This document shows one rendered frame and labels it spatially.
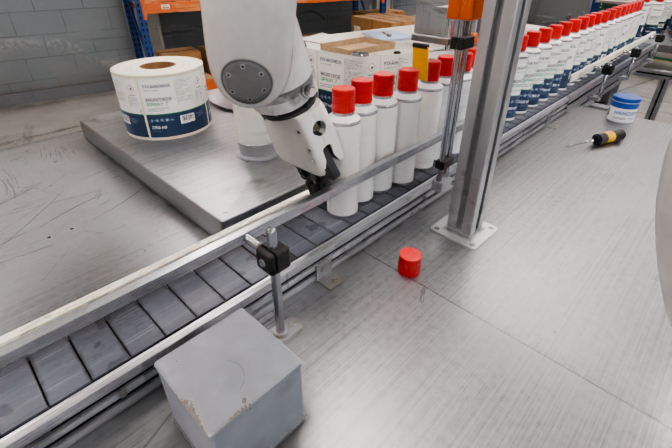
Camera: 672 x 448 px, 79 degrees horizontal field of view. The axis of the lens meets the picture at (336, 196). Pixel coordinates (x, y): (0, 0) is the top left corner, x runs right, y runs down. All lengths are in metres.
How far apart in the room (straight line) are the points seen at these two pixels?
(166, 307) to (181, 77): 0.58
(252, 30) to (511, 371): 0.46
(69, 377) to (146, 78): 0.64
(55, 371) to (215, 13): 0.39
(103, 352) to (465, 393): 0.39
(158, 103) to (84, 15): 3.99
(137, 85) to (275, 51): 0.65
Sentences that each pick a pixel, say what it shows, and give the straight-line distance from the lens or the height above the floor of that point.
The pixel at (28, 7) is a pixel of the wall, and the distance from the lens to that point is 4.94.
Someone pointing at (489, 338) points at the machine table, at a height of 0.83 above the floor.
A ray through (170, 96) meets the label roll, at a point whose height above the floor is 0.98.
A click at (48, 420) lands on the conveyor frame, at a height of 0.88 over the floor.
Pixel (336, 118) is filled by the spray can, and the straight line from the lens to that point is 0.59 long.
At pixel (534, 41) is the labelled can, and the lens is 1.17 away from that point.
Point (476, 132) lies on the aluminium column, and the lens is 0.66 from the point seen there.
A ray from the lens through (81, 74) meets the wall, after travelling 5.04.
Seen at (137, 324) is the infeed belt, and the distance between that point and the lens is 0.54.
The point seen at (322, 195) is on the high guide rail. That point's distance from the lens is 0.56.
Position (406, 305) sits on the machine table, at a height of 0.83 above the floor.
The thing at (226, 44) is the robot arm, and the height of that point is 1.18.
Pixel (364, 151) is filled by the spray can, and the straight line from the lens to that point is 0.65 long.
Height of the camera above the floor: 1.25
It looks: 31 degrees down
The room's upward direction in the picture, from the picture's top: straight up
